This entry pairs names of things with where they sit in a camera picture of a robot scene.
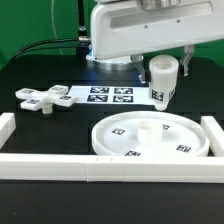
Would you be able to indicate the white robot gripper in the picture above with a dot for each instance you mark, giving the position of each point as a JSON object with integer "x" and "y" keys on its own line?
{"x": 132, "y": 27}

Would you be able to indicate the white round table top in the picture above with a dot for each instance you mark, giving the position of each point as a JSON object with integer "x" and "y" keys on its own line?
{"x": 149, "y": 134}

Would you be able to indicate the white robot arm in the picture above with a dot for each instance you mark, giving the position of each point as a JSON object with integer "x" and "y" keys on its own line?
{"x": 132, "y": 28}

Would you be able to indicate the white sheet with markers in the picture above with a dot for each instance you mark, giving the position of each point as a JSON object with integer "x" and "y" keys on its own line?
{"x": 111, "y": 95}

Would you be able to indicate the white cross-shaped table base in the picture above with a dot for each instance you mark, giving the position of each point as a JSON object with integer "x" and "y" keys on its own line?
{"x": 34, "y": 100}

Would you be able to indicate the white right fence rail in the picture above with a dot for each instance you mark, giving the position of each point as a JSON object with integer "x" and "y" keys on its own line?
{"x": 215, "y": 134}

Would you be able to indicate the white fence rail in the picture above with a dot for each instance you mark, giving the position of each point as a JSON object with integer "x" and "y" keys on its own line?
{"x": 7, "y": 127}
{"x": 110, "y": 169}
{"x": 215, "y": 134}

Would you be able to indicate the white front fence rail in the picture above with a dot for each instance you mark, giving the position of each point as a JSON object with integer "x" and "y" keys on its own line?
{"x": 110, "y": 169}

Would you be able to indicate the white left fence rail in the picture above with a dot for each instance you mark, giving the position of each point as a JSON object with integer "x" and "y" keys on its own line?
{"x": 7, "y": 127}

